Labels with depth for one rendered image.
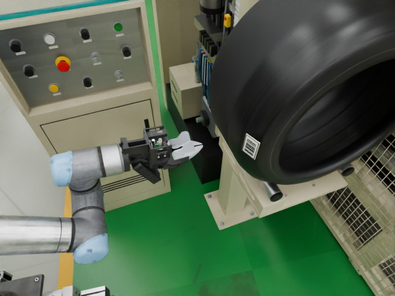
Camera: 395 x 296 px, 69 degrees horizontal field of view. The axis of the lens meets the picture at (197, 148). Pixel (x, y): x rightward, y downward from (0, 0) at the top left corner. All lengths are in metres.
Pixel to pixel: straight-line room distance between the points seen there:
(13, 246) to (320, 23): 0.72
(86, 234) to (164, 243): 1.18
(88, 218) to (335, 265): 1.54
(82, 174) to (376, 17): 0.67
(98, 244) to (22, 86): 0.80
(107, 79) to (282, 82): 0.85
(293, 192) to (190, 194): 1.01
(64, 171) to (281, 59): 0.51
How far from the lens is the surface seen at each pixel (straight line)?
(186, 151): 0.73
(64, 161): 0.69
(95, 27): 1.18
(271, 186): 0.96
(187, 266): 1.79
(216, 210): 1.91
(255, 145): 0.67
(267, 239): 1.89
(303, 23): 0.66
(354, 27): 0.64
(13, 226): 0.66
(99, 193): 0.76
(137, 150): 0.68
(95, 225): 0.70
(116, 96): 1.30
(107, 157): 0.68
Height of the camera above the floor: 1.71
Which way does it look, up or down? 51 degrees down
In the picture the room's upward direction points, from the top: straight up
